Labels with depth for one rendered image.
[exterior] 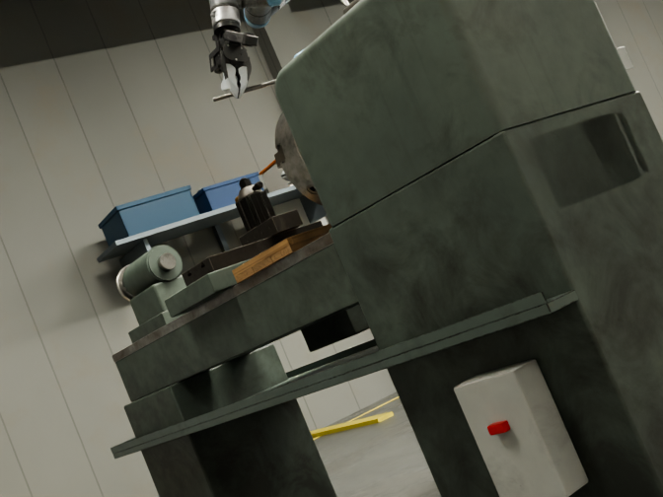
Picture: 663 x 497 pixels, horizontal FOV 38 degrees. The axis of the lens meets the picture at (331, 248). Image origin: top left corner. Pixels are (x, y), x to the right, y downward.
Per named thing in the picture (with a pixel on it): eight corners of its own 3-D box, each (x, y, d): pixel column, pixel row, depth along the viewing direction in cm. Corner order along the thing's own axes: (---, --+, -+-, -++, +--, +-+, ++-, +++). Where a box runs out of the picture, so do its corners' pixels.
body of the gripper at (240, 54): (235, 78, 257) (230, 38, 260) (251, 64, 250) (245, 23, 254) (209, 74, 253) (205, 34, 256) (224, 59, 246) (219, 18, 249)
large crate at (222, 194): (248, 209, 688) (239, 186, 689) (267, 194, 660) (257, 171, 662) (193, 226, 664) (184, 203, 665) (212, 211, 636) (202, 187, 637)
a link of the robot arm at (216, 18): (244, 8, 255) (216, 3, 250) (246, 24, 253) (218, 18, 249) (231, 22, 260) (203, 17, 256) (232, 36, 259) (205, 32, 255)
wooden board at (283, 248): (391, 218, 267) (385, 205, 267) (292, 251, 244) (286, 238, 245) (331, 249, 290) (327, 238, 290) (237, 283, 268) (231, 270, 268)
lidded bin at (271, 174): (315, 187, 723) (303, 160, 724) (337, 172, 693) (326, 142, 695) (269, 202, 699) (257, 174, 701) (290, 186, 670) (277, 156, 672)
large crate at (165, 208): (181, 231, 661) (169, 203, 663) (202, 214, 628) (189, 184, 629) (110, 253, 632) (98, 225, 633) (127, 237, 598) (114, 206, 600)
